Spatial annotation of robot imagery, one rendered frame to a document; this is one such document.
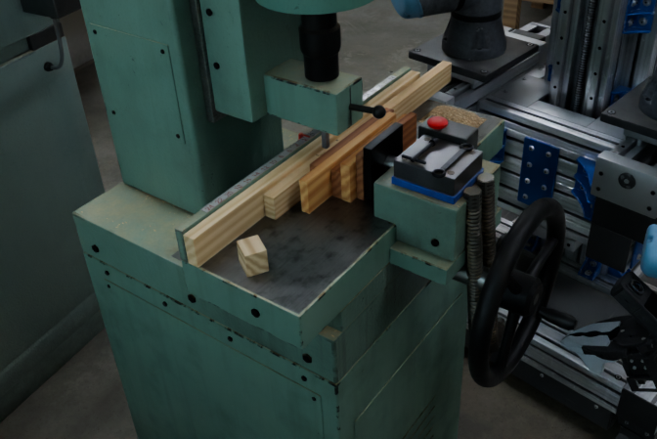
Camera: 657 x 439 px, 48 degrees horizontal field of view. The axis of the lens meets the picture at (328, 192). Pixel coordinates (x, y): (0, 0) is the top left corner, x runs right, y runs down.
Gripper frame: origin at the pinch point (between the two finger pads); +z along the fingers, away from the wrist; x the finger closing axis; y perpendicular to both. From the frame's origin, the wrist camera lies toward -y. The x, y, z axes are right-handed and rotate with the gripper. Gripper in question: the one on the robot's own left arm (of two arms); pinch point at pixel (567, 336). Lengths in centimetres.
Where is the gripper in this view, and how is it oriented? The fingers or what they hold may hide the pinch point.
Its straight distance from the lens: 121.7
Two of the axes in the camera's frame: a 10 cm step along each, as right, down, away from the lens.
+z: -6.8, 1.6, 7.1
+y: 4.4, 8.7, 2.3
